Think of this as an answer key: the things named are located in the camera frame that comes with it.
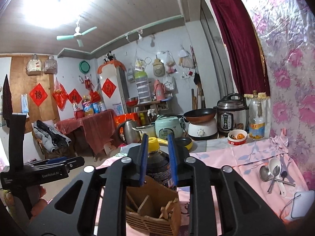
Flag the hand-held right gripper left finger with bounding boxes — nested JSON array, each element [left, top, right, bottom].
[[26, 134, 149, 236]]

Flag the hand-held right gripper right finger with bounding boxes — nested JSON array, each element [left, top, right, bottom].
[[168, 133, 288, 236]]

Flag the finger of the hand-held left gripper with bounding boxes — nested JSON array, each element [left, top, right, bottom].
[[23, 156, 85, 172]]

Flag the bundle of wooden chopsticks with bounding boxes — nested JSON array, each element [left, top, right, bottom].
[[126, 191, 150, 214]]

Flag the wooden utensil holder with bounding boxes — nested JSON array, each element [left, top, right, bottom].
[[125, 175, 181, 236]]

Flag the person's left hand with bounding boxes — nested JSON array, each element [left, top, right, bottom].
[[30, 185, 48, 215]]

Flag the dark sauce bottle yellow cap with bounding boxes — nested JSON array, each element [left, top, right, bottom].
[[145, 138, 178, 188]]

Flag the yellow ladle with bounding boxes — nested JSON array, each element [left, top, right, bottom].
[[157, 138, 193, 150]]

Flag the wooden chair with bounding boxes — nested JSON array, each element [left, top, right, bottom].
[[32, 123, 74, 159]]

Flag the grey black jackets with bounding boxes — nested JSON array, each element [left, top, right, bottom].
[[33, 120, 72, 153]]

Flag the steel electric kettle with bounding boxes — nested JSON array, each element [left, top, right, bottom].
[[117, 119, 141, 145]]

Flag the pale green rice cooker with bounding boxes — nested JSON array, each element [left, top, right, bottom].
[[155, 114, 184, 140]]

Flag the cardboard box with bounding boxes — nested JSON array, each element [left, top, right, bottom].
[[103, 141, 119, 155]]

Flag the white electric cooker base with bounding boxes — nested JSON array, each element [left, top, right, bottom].
[[188, 118, 218, 140]]

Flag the orange red gift bag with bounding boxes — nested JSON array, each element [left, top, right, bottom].
[[114, 113, 142, 126]]

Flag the brown wok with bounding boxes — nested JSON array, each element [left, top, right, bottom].
[[183, 108, 217, 124]]

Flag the red cloth covered table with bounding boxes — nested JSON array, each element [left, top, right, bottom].
[[56, 109, 117, 158]]

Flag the wooden side table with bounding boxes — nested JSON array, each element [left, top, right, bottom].
[[134, 98, 173, 115]]

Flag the white refrigerator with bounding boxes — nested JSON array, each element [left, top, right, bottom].
[[98, 64, 130, 115]]

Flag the yellow cooking oil jug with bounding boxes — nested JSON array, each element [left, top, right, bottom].
[[82, 95, 95, 117]]

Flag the blue white hanging packet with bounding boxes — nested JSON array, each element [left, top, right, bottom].
[[21, 93, 30, 118]]

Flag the red plastic bag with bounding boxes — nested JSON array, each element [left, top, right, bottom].
[[52, 77, 69, 109]]

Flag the red diamond paper poster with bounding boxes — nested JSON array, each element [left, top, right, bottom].
[[102, 78, 117, 99], [29, 83, 48, 107], [68, 88, 83, 105]]

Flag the white red bowl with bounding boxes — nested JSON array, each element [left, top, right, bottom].
[[228, 129, 248, 145]]

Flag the pink thermos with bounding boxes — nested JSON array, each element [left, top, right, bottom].
[[154, 79, 166, 101]]

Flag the stacked container green lid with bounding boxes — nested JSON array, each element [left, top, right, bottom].
[[135, 71, 152, 104]]

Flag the black silver pressure cooker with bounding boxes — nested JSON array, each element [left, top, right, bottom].
[[217, 93, 249, 137]]

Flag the white printed tote bag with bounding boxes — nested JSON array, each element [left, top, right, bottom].
[[163, 76, 176, 91]]

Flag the pink deer print tablecloth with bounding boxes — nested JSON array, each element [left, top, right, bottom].
[[95, 136, 315, 236]]

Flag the beige hanging pocket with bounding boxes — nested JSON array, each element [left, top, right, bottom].
[[153, 55, 165, 77]]

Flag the clear bag red contents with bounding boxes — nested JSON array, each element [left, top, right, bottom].
[[165, 51, 176, 75]]

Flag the clear plastic oil bottle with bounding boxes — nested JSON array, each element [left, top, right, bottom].
[[248, 90, 266, 140]]

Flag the yellow clear plastic bag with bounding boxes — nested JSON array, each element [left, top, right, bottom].
[[134, 50, 145, 70]]

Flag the clear grey handbag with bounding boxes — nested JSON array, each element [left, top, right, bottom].
[[44, 55, 58, 74]]

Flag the beige hanging bag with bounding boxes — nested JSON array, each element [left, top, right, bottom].
[[178, 58, 195, 69]]

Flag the white handbag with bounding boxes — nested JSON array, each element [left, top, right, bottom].
[[26, 54, 42, 76]]

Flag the green plastic basin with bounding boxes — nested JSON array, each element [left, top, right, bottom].
[[79, 60, 91, 74]]

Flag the orange cloth cover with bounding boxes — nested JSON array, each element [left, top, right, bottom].
[[97, 60, 126, 74]]

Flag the white ceramic spoon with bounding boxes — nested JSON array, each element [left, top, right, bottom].
[[268, 157, 287, 197]]

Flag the panda plush toy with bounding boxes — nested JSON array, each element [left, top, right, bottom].
[[103, 51, 115, 64]]

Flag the small metal spoon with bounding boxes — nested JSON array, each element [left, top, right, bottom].
[[280, 171, 289, 195]]

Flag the green ceiling fan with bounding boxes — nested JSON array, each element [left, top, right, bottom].
[[56, 17, 97, 48]]

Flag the maroon curtain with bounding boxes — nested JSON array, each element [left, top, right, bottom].
[[209, 0, 271, 99]]

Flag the white power bank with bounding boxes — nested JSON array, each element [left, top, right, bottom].
[[290, 191, 315, 220]]

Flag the floral plastic sheet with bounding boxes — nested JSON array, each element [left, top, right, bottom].
[[229, 0, 315, 195]]

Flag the plywood wall board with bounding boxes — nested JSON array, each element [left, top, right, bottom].
[[10, 55, 61, 123]]

